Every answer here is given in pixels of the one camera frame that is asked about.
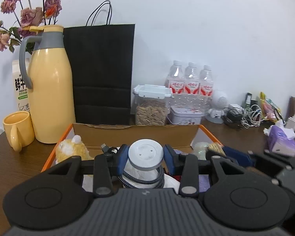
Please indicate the red fabric rose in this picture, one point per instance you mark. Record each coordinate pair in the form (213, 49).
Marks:
(178, 178)

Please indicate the white round cap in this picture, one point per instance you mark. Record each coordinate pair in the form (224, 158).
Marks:
(145, 154)

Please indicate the purple knit pouch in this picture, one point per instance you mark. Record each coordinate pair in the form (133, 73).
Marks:
(204, 183)

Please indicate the yellow thermos jug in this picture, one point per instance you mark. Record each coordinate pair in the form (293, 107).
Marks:
(46, 71)

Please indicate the white tin box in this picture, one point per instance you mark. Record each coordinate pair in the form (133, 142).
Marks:
(185, 116)

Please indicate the white wall charger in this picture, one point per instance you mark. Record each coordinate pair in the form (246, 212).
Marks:
(290, 123)

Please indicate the iridescent plastic ball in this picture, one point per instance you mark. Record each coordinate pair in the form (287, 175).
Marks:
(200, 149)

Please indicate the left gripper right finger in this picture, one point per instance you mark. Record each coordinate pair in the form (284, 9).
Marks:
(185, 166)

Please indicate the white milk carton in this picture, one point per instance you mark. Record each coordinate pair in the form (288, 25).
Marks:
(20, 89)

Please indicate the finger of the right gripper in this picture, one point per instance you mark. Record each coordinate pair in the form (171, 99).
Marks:
(243, 159)

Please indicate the dried pink flower bouquet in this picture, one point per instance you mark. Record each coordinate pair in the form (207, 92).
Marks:
(26, 16)

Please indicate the right water bottle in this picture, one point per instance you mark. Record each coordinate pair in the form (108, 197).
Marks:
(206, 85)

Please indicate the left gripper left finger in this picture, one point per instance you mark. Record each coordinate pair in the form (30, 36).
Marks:
(106, 166)

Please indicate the red cardboard box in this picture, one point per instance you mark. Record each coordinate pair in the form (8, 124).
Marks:
(180, 137)

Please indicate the white robot toy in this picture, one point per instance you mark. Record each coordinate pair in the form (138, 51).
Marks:
(218, 103)

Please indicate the left water bottle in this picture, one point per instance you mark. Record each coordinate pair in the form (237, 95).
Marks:
(175, 78)

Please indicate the yellow white plush toy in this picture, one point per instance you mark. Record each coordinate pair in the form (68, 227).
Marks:
(72, 147)

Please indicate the middle water bottle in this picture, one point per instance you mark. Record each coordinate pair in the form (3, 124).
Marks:
(192, 83)

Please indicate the small yellow eraser box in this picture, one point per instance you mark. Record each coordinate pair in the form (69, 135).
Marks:
(216, 148)

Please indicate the water bottle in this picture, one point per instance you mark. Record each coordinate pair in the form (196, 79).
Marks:
(192, 83)
(175, 78)
(206, 85)

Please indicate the snack packet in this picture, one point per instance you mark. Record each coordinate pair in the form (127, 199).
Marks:
(270, 110)

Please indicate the clear food storage container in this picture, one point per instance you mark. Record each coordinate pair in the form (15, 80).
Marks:
(151, 104)

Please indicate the purple tissue pack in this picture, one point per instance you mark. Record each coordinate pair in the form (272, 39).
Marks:
(280, 140)

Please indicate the yellow mug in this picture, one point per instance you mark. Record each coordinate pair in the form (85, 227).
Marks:
(19, 130)

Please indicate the black paper bag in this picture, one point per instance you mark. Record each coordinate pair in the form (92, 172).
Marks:
(101, 58)

